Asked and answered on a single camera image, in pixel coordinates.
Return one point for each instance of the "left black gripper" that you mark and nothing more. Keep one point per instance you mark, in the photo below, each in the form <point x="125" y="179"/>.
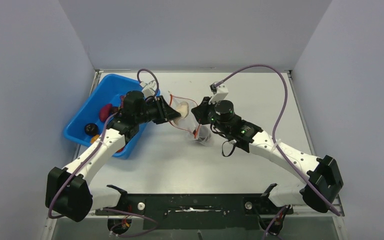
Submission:
<point x="165" y="113"/>

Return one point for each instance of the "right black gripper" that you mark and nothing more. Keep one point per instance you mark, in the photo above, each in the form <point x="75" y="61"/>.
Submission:
<point x="200" y="112"/>

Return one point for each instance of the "clear zip top bag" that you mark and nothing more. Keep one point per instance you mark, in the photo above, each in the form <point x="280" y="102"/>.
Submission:
<point x="189" y="124"/>

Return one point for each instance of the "purple sweet potato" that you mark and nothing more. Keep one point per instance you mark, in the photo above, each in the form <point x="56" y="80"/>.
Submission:
<point x="104" y="112"/>

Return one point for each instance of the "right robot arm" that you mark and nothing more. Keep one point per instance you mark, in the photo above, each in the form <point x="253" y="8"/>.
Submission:
<point x="320" y="175"/>

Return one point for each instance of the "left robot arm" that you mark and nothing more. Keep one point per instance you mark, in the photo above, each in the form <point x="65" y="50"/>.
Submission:
<point x="67" y="190"/>

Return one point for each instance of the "small dark lychee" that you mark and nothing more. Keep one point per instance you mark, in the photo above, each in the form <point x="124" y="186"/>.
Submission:
<point x="114" y="110"/>

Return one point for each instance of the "blue plastic bin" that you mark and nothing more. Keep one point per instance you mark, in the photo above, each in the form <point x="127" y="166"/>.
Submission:
<point x="109" y="91"/>

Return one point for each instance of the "orange tomato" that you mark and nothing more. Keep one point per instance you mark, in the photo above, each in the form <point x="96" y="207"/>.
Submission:
<point x="120" y="150"/>

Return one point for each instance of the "dark plum front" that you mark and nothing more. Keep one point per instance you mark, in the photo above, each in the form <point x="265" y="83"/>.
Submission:
<point x="91" y="129"/>

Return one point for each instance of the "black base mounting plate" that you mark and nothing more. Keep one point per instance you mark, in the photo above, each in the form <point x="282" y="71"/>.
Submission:
<point x="249" y="211"/>

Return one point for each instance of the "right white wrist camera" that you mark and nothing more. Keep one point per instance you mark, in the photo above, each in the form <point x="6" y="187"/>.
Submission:
<point x="220" y="91"/>

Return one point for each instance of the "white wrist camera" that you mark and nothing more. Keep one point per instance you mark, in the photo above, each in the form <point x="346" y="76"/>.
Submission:
<point x="149" y="89"/>
<point x="220" y="91"/>

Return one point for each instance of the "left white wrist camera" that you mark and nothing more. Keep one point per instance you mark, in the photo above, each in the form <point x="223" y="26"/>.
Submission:
<point x="149" y="89"/>

